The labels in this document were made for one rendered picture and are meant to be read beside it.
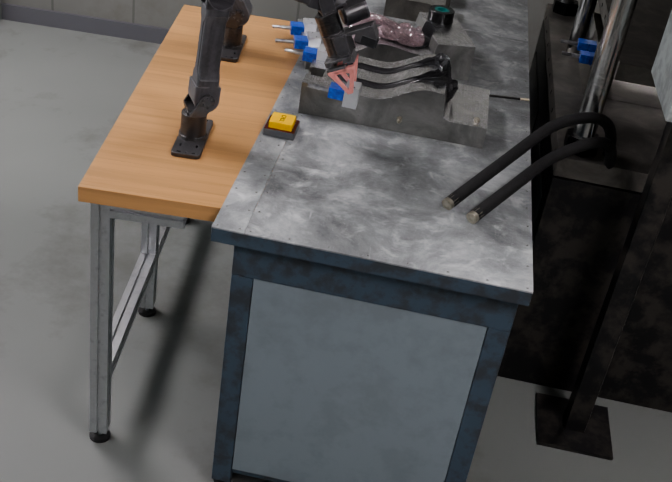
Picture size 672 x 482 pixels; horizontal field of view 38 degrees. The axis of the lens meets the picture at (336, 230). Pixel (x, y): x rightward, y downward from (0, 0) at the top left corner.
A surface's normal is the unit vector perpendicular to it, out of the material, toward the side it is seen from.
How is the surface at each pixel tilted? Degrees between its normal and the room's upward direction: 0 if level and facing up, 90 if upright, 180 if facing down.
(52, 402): 0
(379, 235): 0
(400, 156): 0
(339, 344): 90
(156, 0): 90
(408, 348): 90
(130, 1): 90
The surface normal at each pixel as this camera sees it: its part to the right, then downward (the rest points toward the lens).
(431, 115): -0.16, 0.51
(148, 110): 0.14, -0.84
